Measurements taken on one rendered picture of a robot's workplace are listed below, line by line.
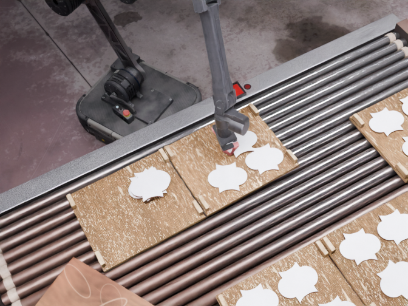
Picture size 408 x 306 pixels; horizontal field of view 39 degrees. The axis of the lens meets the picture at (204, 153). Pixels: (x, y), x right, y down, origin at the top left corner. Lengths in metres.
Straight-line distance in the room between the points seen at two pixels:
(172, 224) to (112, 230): 0.22
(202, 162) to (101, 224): 0.45
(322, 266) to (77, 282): 0.83
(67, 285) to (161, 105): 1.57
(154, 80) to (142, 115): 0.27
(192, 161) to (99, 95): 1.30
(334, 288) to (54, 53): 2.68
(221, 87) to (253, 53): 1.85
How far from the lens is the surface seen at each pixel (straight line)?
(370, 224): 2.16
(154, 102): 3.32
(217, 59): 2.03
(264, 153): 2.26
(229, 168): 2.22
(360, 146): 2.35
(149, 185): 2.17
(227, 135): 2.17
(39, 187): 2.34
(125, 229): 2.14
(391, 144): 2.36
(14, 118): 3.81
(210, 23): 2.00
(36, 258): 2.20
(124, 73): 3.27
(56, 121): 3.70
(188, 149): 2.28
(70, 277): 1.99
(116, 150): 2.35
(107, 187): 2.24
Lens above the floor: 2.82
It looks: 56 degrees down
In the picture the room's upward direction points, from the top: 6 degrees counter-clockwise
